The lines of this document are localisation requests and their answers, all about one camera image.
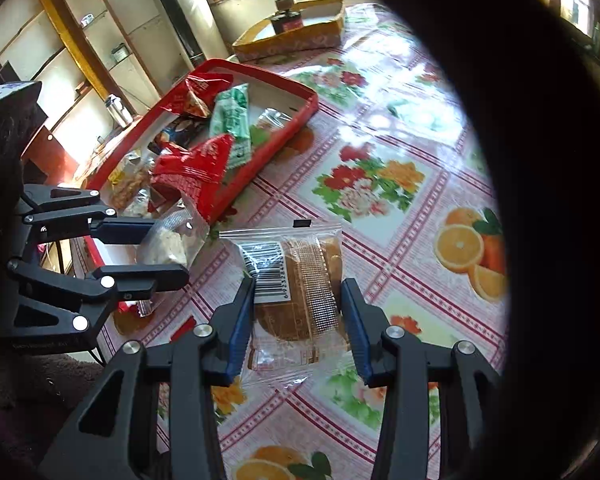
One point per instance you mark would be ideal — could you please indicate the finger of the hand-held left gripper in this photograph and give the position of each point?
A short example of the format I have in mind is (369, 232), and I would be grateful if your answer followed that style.
(130, 231)
(145, 277)

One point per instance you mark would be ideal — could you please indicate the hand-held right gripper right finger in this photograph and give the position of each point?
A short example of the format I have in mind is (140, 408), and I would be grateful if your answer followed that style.
(357, 332)

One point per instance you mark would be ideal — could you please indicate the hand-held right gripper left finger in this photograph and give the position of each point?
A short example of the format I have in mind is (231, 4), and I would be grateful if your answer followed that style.
(237, 332)

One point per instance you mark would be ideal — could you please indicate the clear white nougat packet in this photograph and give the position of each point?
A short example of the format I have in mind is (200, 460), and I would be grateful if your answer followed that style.
(167, 245)

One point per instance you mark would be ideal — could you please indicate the yellow cracker packet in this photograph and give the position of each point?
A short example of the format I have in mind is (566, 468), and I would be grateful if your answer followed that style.
(127, 185)

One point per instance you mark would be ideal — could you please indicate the clear waffle packet with barcode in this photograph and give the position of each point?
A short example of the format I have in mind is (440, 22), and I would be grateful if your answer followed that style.
(295, 280)

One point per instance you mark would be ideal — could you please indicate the large red snack packet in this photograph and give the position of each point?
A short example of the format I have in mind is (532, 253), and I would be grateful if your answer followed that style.
(195, 167)

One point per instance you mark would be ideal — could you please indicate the small red snack packet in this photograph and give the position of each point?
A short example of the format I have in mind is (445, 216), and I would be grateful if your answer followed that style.
(192, 95)

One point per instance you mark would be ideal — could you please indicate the long green snack packet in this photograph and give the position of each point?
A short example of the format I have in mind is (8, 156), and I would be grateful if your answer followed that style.
(230, 115)

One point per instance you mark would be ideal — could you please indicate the red tray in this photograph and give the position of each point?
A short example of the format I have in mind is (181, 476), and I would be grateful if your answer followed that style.
(277, 147)

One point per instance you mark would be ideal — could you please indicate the small yellow cake packet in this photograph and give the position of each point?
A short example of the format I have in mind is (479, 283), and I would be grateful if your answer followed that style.
(272, 120)

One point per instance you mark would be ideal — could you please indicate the brown wooden cabinet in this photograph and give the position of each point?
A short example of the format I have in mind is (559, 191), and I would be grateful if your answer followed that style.
(55, 155)

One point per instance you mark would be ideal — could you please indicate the metal cup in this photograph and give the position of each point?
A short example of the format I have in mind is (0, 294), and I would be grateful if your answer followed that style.
(117, 110)

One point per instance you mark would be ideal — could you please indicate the floral fruit print tablecloth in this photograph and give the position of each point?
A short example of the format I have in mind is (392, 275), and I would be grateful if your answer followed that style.
(405, 125)

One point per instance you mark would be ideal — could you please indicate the yellow cardboard box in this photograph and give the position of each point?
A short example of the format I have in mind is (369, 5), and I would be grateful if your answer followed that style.
(290, 42)

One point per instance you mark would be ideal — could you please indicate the dark jar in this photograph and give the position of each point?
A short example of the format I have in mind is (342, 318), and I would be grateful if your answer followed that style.
(286, 20)

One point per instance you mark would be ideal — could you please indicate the wall shelf unit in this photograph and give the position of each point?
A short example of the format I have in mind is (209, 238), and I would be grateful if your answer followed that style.
(105, 25)

